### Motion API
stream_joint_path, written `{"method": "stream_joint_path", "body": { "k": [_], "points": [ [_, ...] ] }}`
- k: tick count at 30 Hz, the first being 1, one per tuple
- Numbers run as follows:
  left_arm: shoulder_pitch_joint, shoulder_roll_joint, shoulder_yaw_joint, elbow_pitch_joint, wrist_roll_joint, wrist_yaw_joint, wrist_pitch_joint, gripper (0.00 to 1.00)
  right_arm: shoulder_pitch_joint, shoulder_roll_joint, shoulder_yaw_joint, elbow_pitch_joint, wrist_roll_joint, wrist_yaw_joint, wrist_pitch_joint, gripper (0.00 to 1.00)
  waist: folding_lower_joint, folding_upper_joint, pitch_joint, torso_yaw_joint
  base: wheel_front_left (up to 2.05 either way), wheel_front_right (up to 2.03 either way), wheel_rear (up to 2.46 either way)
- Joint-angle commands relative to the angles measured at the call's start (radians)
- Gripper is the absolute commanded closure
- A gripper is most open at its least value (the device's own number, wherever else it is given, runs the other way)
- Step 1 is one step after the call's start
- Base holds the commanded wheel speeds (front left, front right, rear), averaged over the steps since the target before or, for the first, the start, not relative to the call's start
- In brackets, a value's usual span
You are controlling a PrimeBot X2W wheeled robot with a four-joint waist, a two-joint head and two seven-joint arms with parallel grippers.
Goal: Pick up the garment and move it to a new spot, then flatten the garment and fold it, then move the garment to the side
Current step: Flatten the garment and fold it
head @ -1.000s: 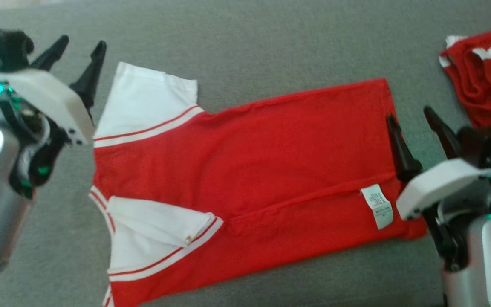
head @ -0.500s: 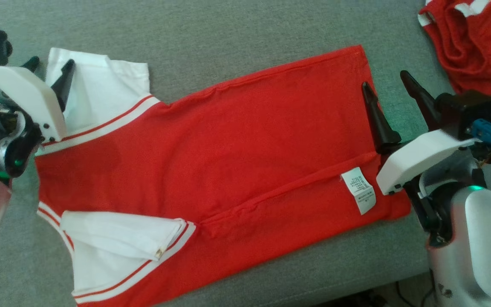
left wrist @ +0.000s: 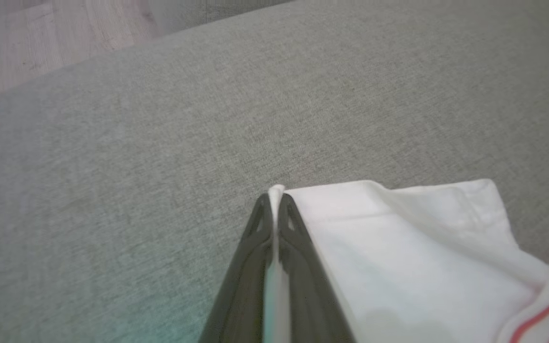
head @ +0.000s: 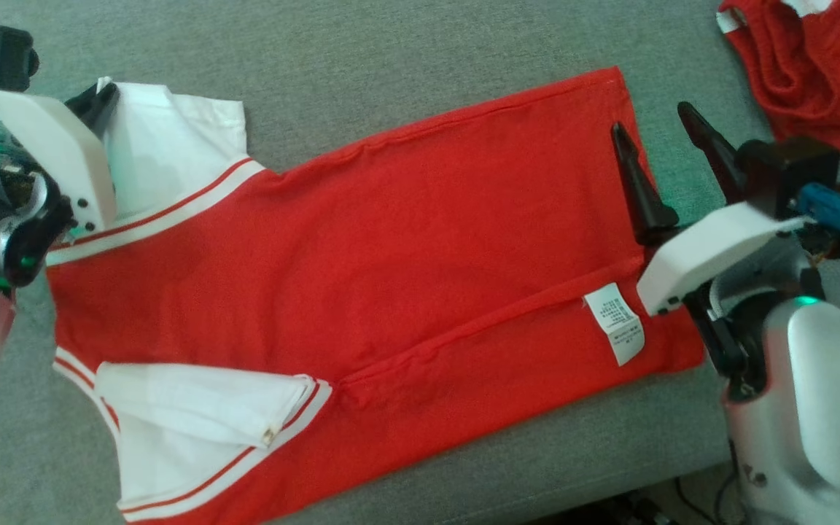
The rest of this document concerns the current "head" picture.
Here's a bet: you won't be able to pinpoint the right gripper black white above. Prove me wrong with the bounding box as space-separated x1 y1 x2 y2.
610 101 840 319

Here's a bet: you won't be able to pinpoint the blue cable plug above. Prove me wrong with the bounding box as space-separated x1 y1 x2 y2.
796 182 840 249

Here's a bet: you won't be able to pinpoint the large grey fabric sofa seat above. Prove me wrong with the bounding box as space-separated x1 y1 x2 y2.
0 0 840 525

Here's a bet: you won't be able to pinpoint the black floor cable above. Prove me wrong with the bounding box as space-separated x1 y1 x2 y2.
672 474 738 525

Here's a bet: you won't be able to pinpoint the red and white shirt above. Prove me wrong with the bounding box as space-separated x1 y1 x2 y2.
46 66 705 525

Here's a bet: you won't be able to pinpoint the red shorts with white trim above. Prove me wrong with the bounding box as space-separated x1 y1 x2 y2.
715 0 840 158

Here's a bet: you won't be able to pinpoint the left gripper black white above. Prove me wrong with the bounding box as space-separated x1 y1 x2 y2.
0 16 121 240

